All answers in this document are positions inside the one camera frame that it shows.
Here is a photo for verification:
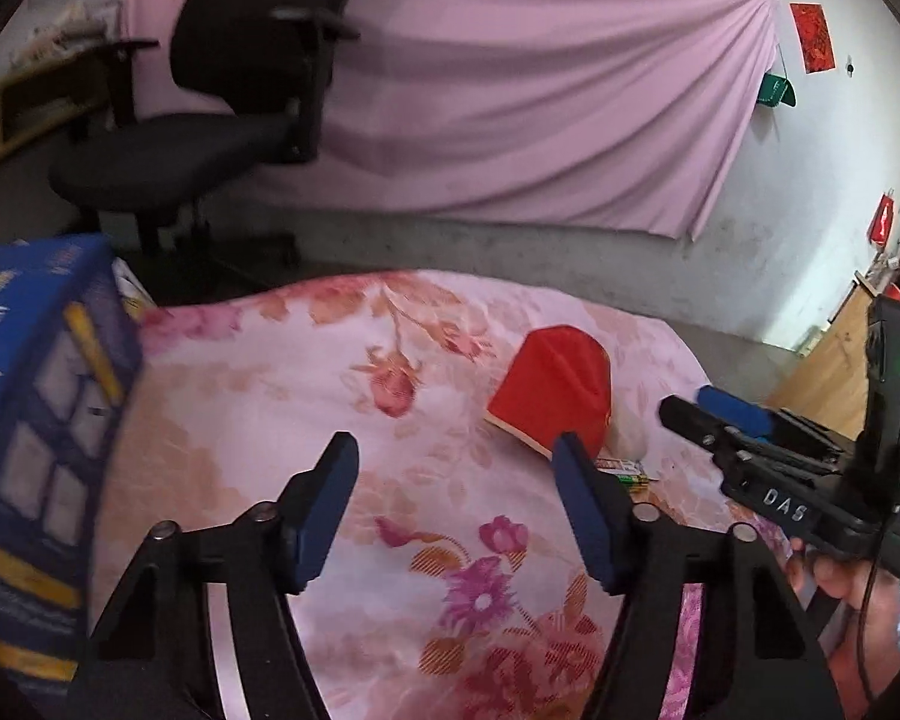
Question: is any black office chair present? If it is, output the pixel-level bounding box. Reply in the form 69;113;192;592
48;0;377;257

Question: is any red hanging ornament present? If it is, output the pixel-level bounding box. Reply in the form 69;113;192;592
866;193;896;250

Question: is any wooden side desk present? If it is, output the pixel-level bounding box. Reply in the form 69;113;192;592
0;47;115;163

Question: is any small white tube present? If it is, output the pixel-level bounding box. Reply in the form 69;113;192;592
595;455;644;473

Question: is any red diamond wall paper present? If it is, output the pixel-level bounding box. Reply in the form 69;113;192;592
790;4;836;75

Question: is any pink floral table cloth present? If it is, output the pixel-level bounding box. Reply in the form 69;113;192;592
92;271;745;718

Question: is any red paper box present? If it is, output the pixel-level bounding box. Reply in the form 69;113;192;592
484;325;613;460

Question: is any green hanging bag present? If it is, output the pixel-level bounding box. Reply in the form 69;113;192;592
758;73;797;107

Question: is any person right hand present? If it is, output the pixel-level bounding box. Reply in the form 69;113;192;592
785;538;900;718

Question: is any pink hanging sheet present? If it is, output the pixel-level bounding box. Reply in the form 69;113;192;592
118;0;782;242

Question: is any wooden cabinet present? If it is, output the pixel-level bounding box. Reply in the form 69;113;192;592
767;277;875;439

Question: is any blue cardboard box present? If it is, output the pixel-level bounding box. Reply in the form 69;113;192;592
0;236;142;715

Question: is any stack of books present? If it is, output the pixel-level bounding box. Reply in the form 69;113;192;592
11;0;123;68

